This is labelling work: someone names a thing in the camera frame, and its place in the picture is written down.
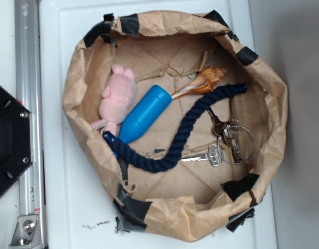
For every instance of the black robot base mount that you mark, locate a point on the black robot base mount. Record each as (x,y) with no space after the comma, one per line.
(15,140)

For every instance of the aluminium extrusion rail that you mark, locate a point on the aluminium extrusion rail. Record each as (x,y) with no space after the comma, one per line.
(28,86)

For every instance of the small silver key bunch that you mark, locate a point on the small silver key bunch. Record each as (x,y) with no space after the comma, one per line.
(226,132)

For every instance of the pink plush pig toy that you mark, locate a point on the pink plush pig toy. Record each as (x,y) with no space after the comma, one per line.
(117,97)

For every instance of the large silver key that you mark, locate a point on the large silver key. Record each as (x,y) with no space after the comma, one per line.
(212,155)

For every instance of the brown spiral seashell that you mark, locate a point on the brown spiral seashell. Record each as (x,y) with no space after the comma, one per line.
(205,82)

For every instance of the blue plastic capsule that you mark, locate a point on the blue plastic capsule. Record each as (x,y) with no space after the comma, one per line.
(144,114)

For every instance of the brown paper bag container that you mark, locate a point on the brown paper bag container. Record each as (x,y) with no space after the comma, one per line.
(162,48)

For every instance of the metal corner bracket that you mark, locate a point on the metal corner bracket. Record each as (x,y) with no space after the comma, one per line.
(27,233)

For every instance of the white plastic tray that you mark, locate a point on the white plastic tray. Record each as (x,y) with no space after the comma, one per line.
(79,211)

